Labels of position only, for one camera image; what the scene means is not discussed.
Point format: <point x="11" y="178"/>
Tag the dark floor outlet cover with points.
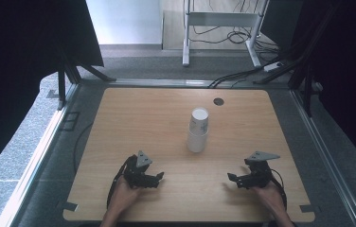
<point x="70" y="121"/>

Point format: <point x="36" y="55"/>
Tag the black curtain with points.
<point x="349" y="63"/>
<point x="24" y="63"/>

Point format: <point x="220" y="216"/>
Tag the aluminium floor rail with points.
<point x="34" y="160"/>
<point x="160" y="83"/>
<point x="327" y="157"/>

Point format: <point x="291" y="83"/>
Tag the white power strip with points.
<point x="273" y="66"/>

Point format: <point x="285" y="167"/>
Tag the person's right hand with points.
<point x="272" y="197"/>

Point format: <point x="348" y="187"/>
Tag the person's left hand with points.
<point x="124" y="195"/>

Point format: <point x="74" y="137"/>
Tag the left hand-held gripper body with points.
<point x="136" y="176"/>

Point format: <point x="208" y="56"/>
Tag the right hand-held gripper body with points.
<point x="258" y="176"/>

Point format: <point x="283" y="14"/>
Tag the black tripod stand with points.
<point x="62" y="85"/>
<point x="307" y="91"/>

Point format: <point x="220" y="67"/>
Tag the white metal stand frame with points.
<point x="220" y="19"/>

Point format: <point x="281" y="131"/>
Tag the stack of white paper cups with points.
<point x="197" y="138"/>

